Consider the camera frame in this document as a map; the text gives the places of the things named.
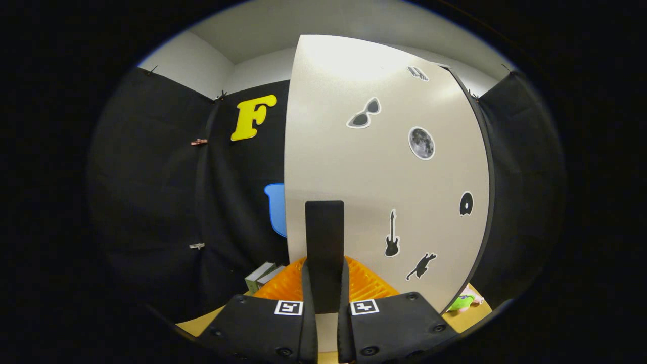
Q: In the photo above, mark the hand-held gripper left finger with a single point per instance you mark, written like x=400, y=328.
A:
x=310, y=328

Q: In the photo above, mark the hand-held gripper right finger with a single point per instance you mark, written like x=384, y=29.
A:
x=344, y=328

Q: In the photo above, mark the beige cabinet door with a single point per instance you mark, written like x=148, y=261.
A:
x=354, y=167

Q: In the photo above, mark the thin brown book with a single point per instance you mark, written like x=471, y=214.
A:
x=273, y=277

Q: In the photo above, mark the pale green book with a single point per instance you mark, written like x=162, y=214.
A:
x=258, y=275

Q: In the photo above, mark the green plush toy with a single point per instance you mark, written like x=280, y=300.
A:
x=460, y=302

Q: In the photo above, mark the black backdrop cloth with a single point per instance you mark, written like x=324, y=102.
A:
x=167, y=192

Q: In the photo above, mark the pink cloth clip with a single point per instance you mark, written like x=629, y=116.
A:
x=198, y=142

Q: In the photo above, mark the black cloth clip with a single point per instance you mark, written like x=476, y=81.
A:
x=507, y=68
x=151, y=70
x=474, y=95
x=221, y=94

